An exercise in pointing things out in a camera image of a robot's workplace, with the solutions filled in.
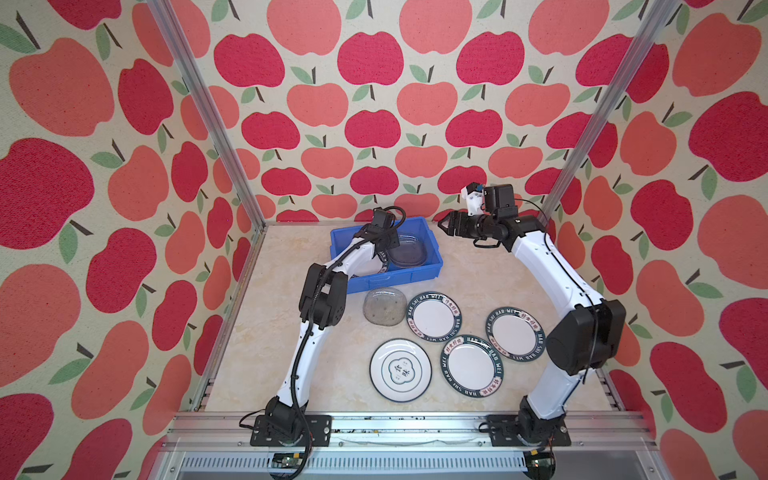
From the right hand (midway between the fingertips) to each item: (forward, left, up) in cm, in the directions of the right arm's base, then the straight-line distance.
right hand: (455, 222), depth 85 cm
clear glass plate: (+9, +12, -25) cm, 29 cm away
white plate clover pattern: (-35, +13, -26) cm, 46 cm away
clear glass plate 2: (-14, +19, -27) cm, 36 cm away
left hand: (+10, +17, -20) cm, 28 cm away
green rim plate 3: (-19, -23, -29) cm, 42 cm away
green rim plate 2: (-16, +3, -28) cm, 32 cm away
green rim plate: (+1, +23, -24) cm, 34 cm away
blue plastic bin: (-1, +5, -22) cm, 22 cm away
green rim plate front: (-32, -8, -26) cm, 42 cm away
